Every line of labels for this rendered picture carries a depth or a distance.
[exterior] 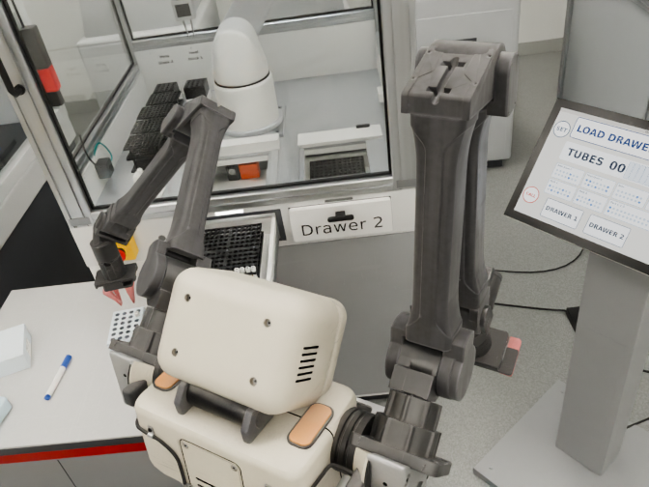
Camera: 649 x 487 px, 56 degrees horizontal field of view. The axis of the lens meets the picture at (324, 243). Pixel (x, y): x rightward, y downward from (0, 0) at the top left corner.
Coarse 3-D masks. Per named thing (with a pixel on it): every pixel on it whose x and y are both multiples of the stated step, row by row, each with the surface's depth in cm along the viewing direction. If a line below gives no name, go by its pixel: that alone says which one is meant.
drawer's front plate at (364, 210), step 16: (304, 208) 172; (320, 208) 171; (336, 208) 171; (352, 208) 171; (368, 208) 171; (384, 208) 172; (304, 224) 174; (320, 224) 174; (336, 224) 175; (352, 224) 175; (368, 224) 175; (384, 224) 175; (304, 240) 178
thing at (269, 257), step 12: (264, 216) 177; (264, 228) 179; (276, 228) 175; (264, 240) 178; (276, 240) 171; (264, 252) 173; (276, 252) 168; (264, 264) 169; (276, 264) 166; (264, 276) 164
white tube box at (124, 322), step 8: (120, 312) 166; (128, 312) 166; (144, 312) 166; (112, 320) 164; (120, 320) 164; (128, 320) 163; (136, 320) 163; (112, 328) 161; (120, 328) 162; (128, 328) 162; (112, 336) 159; (120, 336) 159; (128, 336) 159
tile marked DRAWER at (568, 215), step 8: (552, 200) 144; (544, 208) 146; (552, 208) 144; (560, 208) 143; (568, 208) 142; (576, 208) 141; (544, 216) 145; (552, 216) 144; (560, 216) 143; (568, 216) 142; (576, 216) 140; (568, 224) 141; (576, 224) 140
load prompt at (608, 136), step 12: (588, 120) 142; (576, 132) 143; (588, 132) 141; (600, 132) 140; (612, 132) 138; (624, 132) 136; (636, 132) 134; (600, 144) 139; (612, 144) 137; (624, 144) 136; (636, 144) 134; (648, 144) 132; (636, 156) 134; (648, 156) 132
